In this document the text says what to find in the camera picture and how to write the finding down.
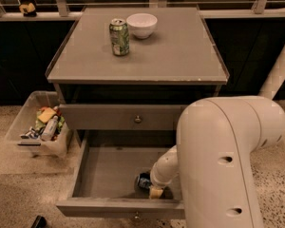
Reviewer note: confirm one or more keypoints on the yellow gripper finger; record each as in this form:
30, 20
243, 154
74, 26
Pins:
155, 193

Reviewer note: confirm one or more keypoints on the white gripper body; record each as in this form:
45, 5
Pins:
159, 180

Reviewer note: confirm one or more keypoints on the blue pepsi can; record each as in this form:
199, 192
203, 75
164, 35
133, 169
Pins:
143, 181

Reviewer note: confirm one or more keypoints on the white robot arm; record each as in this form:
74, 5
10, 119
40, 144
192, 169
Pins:
214, 139

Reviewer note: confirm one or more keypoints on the open grey drawer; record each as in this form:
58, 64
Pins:
105, 181

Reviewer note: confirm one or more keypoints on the grey drawer cabinet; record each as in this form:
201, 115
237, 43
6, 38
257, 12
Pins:
177, 64

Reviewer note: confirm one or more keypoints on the green soda can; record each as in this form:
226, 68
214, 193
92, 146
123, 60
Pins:
119, 36

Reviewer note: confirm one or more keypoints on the black object on floor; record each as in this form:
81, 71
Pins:
39, 222

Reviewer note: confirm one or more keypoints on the white bottle in bin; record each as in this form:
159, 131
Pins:
50, 129

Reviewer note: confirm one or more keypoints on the yellow sponge in bin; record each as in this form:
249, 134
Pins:
46, 115

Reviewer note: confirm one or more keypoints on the clear plastic bin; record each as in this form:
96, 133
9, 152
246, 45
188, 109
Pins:
24, 135

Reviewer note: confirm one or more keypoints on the white ceramic bowl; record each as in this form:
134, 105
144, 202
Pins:
142, 25

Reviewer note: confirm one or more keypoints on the white diagonal pole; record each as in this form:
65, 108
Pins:
275, 78

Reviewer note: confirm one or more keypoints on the yellow black object on ledge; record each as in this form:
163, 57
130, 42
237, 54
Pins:
28, 9

